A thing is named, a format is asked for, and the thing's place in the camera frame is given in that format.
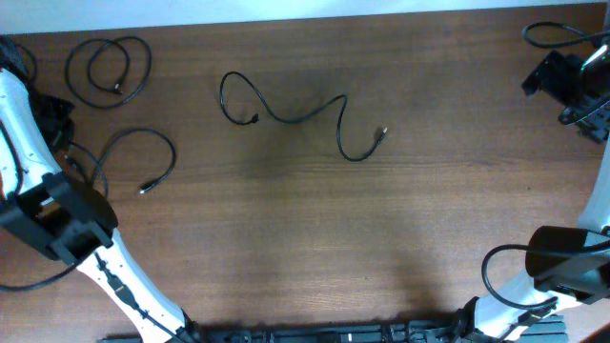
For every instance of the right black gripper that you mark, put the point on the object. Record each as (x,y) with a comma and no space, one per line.
(547,76)

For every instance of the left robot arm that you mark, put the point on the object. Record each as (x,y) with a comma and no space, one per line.
(67,219)

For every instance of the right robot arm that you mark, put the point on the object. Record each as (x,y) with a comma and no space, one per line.
(564,267)

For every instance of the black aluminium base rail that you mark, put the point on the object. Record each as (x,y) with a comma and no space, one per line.
(551,329)

